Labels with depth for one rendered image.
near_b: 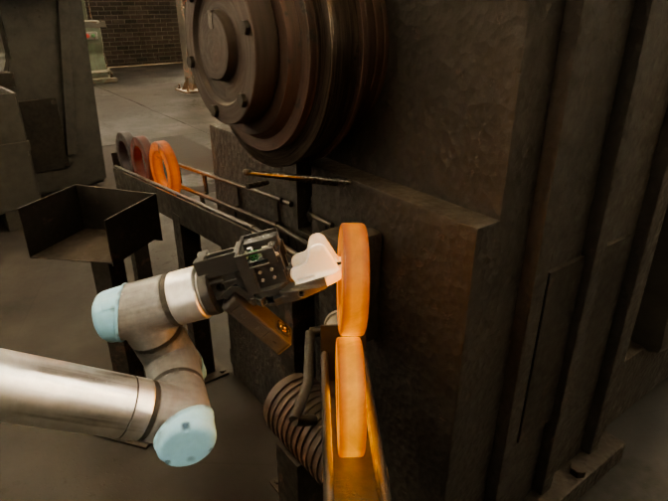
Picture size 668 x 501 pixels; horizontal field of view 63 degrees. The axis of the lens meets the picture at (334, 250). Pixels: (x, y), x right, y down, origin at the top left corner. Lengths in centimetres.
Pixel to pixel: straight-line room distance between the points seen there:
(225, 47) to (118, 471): 119
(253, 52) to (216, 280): 40
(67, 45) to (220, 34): 295
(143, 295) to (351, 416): 31
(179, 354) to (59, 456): 108
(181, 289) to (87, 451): 114
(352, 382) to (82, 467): 122
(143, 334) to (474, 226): 51
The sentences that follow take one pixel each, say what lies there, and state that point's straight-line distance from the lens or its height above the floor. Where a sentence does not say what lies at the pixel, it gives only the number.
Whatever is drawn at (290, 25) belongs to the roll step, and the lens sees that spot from 95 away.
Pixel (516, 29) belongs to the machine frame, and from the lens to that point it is 86.
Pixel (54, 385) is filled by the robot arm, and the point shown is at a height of 81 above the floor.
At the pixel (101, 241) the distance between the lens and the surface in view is 160.
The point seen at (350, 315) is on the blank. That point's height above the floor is 83.
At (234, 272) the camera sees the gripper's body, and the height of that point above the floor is 86.
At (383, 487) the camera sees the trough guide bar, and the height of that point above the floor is 71.
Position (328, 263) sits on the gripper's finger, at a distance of 71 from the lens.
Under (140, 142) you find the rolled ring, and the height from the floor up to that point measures 75.
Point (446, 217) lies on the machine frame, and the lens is 91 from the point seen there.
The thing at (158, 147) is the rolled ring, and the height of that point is 77.
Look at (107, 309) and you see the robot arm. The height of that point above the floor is 82.
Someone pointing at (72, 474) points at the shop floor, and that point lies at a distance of 178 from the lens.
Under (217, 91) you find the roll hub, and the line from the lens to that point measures 112.
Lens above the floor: 120
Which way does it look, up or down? 25 degrees down
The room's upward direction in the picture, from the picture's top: straight up
